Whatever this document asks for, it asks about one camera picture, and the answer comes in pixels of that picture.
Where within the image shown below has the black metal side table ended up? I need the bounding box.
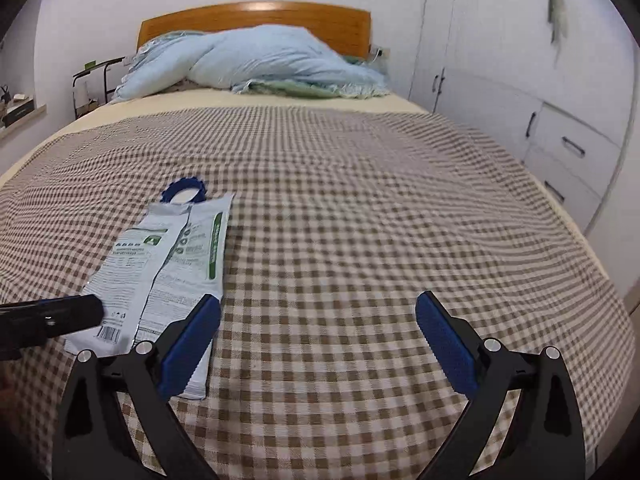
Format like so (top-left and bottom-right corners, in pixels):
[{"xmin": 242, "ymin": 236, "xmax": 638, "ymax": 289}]
[{"xmin": 71, "ymin": 56, "xmax": 126, "ymax": 121}]

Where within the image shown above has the dark box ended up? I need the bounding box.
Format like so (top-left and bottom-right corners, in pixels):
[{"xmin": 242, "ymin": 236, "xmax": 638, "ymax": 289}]
[{"xmin": 2, "ymin": 99, "xmax": 37, "ymax": 128}]

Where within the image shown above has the white green torn packet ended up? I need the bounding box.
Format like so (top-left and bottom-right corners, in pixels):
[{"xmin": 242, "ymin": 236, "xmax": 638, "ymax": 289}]
[{"xmin": 64, "ymin": 191, "xmax": 236, "ymax": 401}]

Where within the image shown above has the pale yellow bed sheet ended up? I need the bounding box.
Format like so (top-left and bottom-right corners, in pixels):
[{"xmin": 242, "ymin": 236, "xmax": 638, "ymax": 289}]
[{"xmin": 0, "ymin": 87, "xmax": 431, "ymax": 186}]

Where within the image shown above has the white wardrobe drawer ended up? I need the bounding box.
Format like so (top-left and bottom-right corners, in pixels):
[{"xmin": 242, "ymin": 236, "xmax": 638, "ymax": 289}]
[
  {"xmin": 522, "ymin": 145, "xmax": 601, "ymax": 233},
  {"xmin": 532, "ymin": 102, "xmax": 623, "ymax": 196}
]

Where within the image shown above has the stone window sill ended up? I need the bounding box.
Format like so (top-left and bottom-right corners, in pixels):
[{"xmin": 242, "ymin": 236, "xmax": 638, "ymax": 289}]
[{"xmin": 0, "ymin": 104, "xmax": 47, "ymax": 141}]

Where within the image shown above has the brown checked bedspread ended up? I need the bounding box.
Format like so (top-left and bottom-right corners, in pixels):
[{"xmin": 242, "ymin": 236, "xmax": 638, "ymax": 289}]
[{"xmin": 0, "ymin": 105, "xmax": 638, "ymax": 480}]

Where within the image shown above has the hanging pale bag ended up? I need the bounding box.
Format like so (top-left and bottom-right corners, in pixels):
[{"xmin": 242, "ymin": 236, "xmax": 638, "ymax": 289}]
[{"xmin": 544, "ymin": 0, "xmax": 570, "ymax": 61}]

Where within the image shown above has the blue ridged lid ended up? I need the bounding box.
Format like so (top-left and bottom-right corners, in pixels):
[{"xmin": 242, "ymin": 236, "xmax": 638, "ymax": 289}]
[{"xmin": 161, "ymin": 177, "xmax": 207, "ymax": 206}]

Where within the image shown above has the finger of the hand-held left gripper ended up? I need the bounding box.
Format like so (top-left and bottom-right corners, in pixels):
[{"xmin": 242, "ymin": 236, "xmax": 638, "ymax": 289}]
[{"xmin": 42, "ymin": 293, "xmax": 105, "ymax": 337}]

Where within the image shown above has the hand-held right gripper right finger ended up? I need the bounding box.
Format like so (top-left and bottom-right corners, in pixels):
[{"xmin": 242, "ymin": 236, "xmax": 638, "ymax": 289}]
[{"xmin": 416, "ymin": 291, "xmax": 586, "ymax": 480}]

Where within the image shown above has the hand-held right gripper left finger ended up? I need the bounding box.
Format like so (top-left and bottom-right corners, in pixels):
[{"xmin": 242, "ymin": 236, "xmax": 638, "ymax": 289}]
[{"xmin": 51, "ymin": 294, "xmax": 222, "ymax": 480}]

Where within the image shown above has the white built-in wardrobe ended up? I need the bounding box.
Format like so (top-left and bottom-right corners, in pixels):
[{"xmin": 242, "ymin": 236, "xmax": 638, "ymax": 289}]
[{"xmin": 407, "ymin": 0, "xmax": 640, "ymax": 301}]

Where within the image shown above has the light blue quilt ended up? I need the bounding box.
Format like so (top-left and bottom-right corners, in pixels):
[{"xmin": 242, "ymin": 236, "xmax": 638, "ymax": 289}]
[{"xmin": 111, "ymin": 24, "xmax": 391, "ymax": 101}]

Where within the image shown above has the wooden bed frame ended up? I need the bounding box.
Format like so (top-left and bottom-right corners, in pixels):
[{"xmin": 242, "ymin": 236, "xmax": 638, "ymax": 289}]
[{"xmin": 136, "ymin": 1, "xmax": 373, "ymax": 61}]

